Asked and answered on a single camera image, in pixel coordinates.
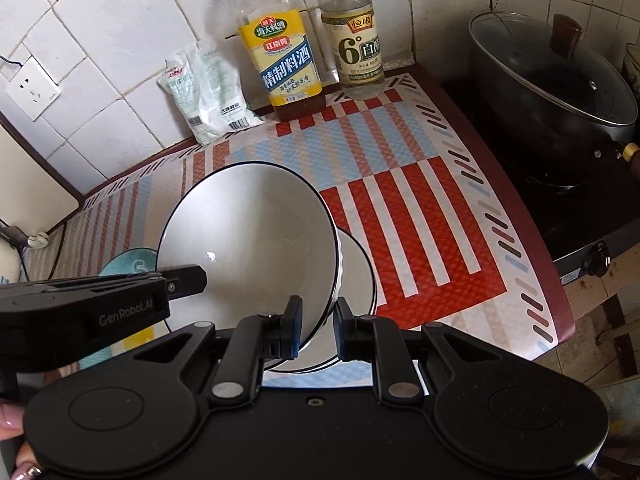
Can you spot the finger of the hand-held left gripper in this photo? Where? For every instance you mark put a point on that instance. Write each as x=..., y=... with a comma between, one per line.
x=187, y=281

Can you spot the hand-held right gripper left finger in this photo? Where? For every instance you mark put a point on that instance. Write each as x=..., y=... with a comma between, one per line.
x=295, y=324

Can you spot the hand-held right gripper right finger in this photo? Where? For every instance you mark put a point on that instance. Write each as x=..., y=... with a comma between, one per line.
x=344, y=326

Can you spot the large white bowl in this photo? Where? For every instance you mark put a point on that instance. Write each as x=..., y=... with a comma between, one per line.
x=357, y=280

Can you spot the medium white bowl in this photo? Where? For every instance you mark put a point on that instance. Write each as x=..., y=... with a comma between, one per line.
x=250, y=240

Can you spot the person's left hand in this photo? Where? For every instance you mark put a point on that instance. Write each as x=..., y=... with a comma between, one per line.
x=12, y=422

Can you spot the blue fried egg plate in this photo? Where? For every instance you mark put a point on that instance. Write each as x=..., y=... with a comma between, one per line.
x=125, y=266

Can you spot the small white countertop appliance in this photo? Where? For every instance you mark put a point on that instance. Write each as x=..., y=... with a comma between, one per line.
x=7, y=265

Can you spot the white power plug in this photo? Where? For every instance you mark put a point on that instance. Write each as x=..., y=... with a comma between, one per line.
x=38, y=240

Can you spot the grey adapter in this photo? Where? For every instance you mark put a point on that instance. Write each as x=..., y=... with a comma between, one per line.
x=10, y=235

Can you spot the striped table mat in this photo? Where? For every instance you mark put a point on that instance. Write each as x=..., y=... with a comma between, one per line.
x=425, y=220

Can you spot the large white appliance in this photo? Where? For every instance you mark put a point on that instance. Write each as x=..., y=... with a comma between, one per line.
x=30, y=185

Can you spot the white plastic packet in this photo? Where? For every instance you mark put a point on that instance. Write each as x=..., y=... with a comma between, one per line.
x=210, y=95

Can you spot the yellow label cooking wine bottle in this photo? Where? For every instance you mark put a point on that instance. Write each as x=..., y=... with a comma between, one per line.
x=285, y=60

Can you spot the black stove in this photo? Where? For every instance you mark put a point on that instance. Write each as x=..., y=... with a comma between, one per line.
x=575, y=220

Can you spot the dark metal wok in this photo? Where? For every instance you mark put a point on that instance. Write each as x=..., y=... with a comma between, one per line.
x=505, y=110

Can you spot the empty clear plastic bottle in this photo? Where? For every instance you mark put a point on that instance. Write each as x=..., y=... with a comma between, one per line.
x=222, y=10

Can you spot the clear vinegar bottle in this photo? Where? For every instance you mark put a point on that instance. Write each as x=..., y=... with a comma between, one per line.
x=352, y=45

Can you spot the glass wok lid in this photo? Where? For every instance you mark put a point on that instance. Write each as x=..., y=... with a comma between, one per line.
x=540, y=75

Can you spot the white wall socket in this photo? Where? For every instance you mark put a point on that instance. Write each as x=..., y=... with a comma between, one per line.
x=32, y=89

